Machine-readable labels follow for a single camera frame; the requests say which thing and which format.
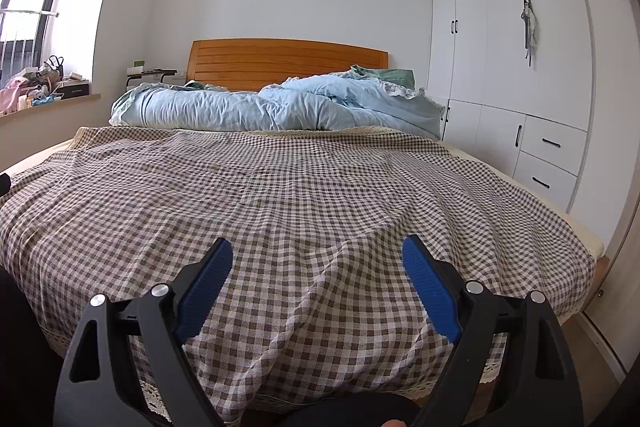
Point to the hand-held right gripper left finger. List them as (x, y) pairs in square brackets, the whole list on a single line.
[(205, 287)]

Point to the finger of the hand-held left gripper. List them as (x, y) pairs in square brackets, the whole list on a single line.
[(4, 185)]

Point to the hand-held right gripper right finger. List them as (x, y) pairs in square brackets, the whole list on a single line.
[(430, 287)]

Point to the wooden windowsill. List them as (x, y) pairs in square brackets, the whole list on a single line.
[(75, 103)]

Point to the pile of bags and boxes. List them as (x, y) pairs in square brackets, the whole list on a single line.
[(50, 82)]

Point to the brown checkered bedspread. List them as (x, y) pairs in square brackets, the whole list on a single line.
[(300, 207)]

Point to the cream mattress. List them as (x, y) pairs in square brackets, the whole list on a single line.
[(550, 207)]

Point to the metal railing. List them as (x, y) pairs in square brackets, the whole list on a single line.
[(25, 12)]

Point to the small white green box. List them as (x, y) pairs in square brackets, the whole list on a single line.
[(136, 68)]

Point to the light blue duvet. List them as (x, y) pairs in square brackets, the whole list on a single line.
[(225, 109)]

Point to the black side table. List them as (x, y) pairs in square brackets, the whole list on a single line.
[(150, 72)]

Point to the green pillow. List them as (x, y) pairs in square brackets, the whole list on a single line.
[(395, 77)]

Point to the wooden headboard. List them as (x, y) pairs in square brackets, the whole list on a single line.
[(275, 62)]

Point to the white wardrobe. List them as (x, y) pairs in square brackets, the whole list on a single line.
[(500, 57)]

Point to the grey hanging cloth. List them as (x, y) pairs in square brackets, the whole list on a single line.
[(530, 27)]

